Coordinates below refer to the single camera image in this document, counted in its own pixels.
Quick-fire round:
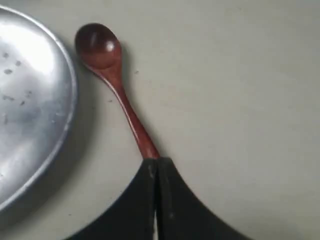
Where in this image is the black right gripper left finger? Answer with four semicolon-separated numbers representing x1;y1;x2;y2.
68;158;157;240

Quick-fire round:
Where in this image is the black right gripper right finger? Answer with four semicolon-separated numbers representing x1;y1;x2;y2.
156;157;248;240

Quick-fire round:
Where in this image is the dark red wooden spoon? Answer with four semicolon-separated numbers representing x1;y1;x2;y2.
74;23;160;159

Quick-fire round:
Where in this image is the round steel plate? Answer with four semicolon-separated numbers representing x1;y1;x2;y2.
0;5;78;211

